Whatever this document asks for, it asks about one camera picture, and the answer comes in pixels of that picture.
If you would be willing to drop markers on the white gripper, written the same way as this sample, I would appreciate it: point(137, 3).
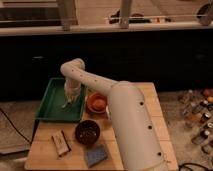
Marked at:
point(72, 89)

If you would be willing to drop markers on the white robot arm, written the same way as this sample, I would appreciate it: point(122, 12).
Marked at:
point(136, 137)

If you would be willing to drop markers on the green tray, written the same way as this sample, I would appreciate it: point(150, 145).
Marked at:
point(52, 107)

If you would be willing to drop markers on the orange bowl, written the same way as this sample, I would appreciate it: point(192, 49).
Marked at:
point(93, 97)

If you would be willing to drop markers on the orange fruit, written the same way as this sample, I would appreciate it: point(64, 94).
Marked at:
point(98, 105)

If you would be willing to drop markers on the dark brown bowl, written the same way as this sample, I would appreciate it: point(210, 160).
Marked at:
point(87, 132)

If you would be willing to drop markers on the wooden block brush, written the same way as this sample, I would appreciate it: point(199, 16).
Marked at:
point(60, 143)

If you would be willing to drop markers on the wooden table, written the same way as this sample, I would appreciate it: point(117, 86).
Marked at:
point(43, 156)

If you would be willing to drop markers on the blue sponge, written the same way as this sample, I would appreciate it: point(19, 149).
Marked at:
point(95, 155)

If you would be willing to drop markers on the bottles on floor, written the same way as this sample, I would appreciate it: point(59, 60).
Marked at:
point(195, 112)

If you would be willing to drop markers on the white metal rail frame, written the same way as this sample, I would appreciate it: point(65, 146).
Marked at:
point(44, 17)

